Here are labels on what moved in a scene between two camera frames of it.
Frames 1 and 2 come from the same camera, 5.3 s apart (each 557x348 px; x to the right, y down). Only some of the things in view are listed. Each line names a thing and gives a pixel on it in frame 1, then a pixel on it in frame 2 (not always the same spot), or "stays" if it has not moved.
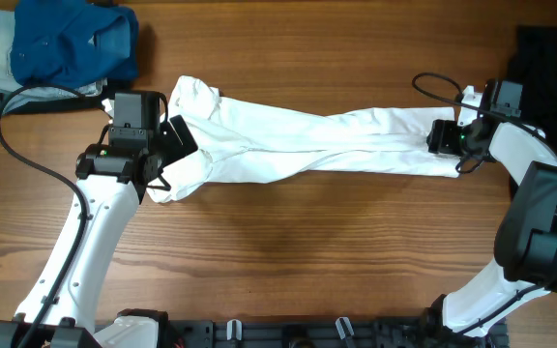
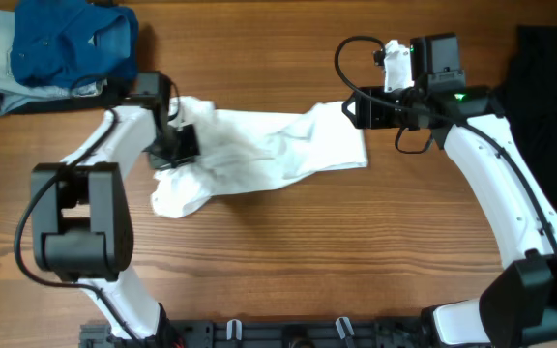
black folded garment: x=69 y=102 stays
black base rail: x=481 y=332 stays
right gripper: x=440 y=138 → x=376 y=119
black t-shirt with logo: x=553 y=101 stays
